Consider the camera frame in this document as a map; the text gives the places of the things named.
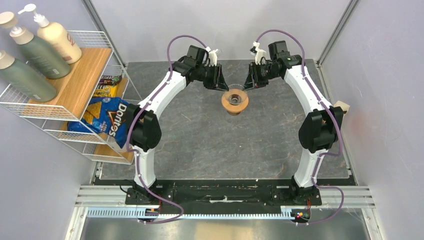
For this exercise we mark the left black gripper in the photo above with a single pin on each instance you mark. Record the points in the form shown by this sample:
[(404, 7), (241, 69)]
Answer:
[(218, 82)]

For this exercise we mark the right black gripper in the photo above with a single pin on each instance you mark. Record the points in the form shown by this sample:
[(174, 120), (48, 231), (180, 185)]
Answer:
[(253, 80)]

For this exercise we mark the clear glass dripper cone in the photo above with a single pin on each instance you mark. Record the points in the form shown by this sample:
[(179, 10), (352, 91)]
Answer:
[(235, 96)]

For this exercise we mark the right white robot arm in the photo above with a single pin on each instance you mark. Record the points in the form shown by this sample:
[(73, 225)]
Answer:
[(322, 122)]

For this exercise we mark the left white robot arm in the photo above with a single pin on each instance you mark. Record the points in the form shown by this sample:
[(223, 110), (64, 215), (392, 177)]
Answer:
[(143, 131)]

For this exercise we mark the wooden filter holder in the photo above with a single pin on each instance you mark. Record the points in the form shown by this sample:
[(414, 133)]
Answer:
[(344, 106)]

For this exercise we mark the yellow candy bag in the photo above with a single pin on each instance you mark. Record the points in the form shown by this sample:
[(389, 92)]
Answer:
[(107, 86)]

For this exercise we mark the blue Doritos chip bag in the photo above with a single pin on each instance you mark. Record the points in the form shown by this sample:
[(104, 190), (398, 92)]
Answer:
[(104, 115)]

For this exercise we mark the cream pump bottle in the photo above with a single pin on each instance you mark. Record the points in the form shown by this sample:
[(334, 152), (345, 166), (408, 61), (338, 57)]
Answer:
[(55, 34)]

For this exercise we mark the green pump bottle middle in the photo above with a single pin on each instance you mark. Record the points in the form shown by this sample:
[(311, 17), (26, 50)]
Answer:
[(40, 54)]

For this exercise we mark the green pump bottle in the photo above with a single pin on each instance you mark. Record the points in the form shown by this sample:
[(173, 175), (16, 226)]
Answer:
[(25, 79), (40, 54)]

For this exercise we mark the green pump bottle front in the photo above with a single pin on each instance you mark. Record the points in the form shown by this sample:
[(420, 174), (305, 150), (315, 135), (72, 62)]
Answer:
[(25, 79)]

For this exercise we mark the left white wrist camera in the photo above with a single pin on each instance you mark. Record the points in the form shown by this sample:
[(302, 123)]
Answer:
[(212, 56)]

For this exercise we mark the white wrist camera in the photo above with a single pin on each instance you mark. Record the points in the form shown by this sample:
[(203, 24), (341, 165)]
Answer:
[(257, 52), (212, 56)]

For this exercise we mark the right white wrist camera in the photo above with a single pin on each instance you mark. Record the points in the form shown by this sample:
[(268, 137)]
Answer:
[(257, 52)]

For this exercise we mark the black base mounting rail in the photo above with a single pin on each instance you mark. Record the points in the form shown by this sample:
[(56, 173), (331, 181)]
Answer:
[(226, 199)]

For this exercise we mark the white wire shelf rack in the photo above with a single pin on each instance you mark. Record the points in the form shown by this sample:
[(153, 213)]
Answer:
[(74, 92)]

